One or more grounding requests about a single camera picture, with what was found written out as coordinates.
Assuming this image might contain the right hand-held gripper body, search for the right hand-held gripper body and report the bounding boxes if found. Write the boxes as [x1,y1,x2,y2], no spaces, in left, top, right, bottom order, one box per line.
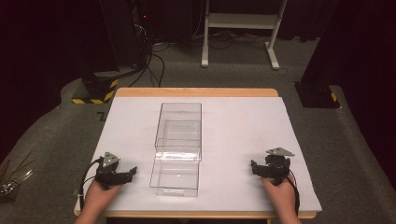
[262,147,296,187]

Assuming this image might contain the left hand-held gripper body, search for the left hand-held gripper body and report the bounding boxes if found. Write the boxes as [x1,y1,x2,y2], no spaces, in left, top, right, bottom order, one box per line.
[94,151,129,190]

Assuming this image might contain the clear plastic drawer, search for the clear plastic drawer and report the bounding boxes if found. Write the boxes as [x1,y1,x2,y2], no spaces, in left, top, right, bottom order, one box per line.
[148,146,201,198]

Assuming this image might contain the clear plastic drawer case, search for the clear plastic drawer case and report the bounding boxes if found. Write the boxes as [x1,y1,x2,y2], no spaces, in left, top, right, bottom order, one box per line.
[154,102,203,162]

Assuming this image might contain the person's left hand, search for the person's left hand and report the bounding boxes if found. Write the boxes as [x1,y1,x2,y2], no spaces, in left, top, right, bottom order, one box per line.
[83,179,124,215]

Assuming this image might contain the person's right hand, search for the person's right hand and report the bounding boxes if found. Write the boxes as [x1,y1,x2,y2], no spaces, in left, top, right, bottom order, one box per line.
[261,173,297,218]

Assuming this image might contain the white paper sheet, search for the white paper sheet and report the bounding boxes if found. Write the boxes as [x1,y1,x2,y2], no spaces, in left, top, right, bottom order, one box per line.
[74,95,323,214]

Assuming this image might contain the black base with yellow tape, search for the black base with yellow tape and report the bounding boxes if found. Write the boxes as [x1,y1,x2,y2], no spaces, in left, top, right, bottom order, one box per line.
[293,81,342,109]

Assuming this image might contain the black base with striped tape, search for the black base with striped tape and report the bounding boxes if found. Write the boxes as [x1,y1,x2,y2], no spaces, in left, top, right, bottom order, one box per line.
[71,70,120,105]

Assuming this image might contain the wooden table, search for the wooden table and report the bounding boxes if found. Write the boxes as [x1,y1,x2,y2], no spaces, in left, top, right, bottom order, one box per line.
[73,87,318,220]

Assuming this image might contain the dark equipment with red light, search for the dark equipment with red light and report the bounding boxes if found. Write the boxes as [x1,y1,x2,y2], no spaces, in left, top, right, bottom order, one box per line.
[129,0,154,66]

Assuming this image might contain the white metal stand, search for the white metal stand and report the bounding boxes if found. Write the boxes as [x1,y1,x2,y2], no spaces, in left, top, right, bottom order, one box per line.
[200,0,290,71]

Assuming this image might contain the dark curtain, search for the dark curtain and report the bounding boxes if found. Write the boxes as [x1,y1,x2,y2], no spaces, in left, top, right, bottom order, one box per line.
[300,0,396,181]
[0,0,120,157]

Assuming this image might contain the left hand-held gripper black cable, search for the left hand-held gripper black cable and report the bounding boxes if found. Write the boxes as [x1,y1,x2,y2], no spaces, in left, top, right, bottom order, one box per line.
[78,156,105,210]

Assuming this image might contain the hand-held gripper black cable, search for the hand-held gripper black cable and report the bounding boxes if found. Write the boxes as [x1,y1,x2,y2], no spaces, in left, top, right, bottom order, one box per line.
[287,167,301,217]
[78,156,105,210]

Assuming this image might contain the right hand-held gripper black cable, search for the right hand-held gripper black cable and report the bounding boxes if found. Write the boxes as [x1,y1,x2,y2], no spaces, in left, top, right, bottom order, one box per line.
[287,167,301,217]

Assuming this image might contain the black floor cables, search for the black floor cables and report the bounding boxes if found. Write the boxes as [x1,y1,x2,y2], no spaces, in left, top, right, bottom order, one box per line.
[128,39,172,89]

